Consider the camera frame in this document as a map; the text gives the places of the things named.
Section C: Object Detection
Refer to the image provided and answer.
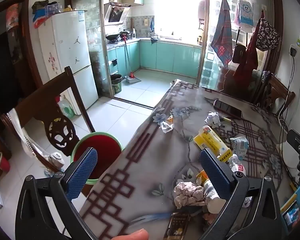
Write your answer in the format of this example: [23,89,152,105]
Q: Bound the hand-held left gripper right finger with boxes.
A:
[199,148,290,240]

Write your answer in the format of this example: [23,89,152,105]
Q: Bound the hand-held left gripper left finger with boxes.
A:
[15,147,98,240]

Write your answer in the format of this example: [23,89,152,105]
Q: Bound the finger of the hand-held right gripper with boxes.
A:
[287,129,300,180]

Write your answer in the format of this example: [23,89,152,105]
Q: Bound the small orange box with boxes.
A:
[196,170,209,185]

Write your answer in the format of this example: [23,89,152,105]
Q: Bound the red bucket with green rim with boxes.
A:
[70,132,122,185]

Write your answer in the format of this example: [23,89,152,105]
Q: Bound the person's left hand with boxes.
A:
[110,229,149,240]

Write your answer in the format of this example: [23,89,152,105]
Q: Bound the white round object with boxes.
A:
[276,140,300,169]

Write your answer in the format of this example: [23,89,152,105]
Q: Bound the clear plastic bottle red label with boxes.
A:
[224,154,247,178]

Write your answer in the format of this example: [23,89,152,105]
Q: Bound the white medicine bottle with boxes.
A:
[202,179,227,214]

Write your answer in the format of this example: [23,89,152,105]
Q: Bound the crumpled grey paper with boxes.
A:
[174,181,207,208]

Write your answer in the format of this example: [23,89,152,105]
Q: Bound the yellow cardboard box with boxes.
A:
[193,125,232,164]

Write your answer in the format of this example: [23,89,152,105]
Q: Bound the crumpled white blue wrapper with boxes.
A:
[230,137,249,160]

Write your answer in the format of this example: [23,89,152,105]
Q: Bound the crumpled white paper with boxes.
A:
[159,115,175,133]
[205,112,222,128]

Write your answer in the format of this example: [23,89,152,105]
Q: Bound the brown wooden chair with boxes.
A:
[255,74,296,115]

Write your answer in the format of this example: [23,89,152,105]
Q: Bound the blue box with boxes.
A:
[280,179,300,233]

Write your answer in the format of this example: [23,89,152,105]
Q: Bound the grey floral tablecloth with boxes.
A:
[77,80,298,240]

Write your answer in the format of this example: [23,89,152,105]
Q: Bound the black smartphone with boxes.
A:
[212,99,243,120]

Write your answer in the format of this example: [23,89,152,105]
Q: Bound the green liquid bottle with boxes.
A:
[56,96,75,119]

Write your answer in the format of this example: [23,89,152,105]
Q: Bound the white towel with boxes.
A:
[6,108,50,160]

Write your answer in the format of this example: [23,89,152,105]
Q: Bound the pink cup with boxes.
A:
[0,152,10,172]

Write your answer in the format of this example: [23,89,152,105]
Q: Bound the dark carved wooden chair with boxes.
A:
[0,66,95,173]

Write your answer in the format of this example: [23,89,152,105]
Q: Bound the red hanging garment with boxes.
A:
[234,30,259,85]

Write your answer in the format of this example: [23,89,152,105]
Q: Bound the black and green waste bin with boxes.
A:
[111,74,123,94]

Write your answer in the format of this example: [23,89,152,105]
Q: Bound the white refrigerator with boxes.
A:
[37,10,99,115]

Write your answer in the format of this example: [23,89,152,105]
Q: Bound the small black hanging bag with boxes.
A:
[232,44,247,64]

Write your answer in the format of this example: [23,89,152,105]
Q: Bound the black patterned bag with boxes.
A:
[255,17,280,52]

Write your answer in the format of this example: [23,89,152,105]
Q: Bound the red broom with dustpan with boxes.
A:
[122,35,142,84]

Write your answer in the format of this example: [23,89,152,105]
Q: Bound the plaid hanging cloth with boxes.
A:
[210,0,233,69]

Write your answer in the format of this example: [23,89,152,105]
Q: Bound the teal kitchen cabinets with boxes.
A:
[107,40,203,79]

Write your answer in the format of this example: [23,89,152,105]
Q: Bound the red and blue bag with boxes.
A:
[33,10,53,28]

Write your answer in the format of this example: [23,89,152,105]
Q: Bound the black range hood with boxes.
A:
[104,2,132,25]

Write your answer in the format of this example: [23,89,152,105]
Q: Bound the red patterned cloth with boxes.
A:
[5,3,22,30]

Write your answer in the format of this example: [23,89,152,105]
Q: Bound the dark folded clothes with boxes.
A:
[31,0,58,14]

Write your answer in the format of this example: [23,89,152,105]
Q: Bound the blue cartoon wall hanging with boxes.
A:
[236,0,255,27]

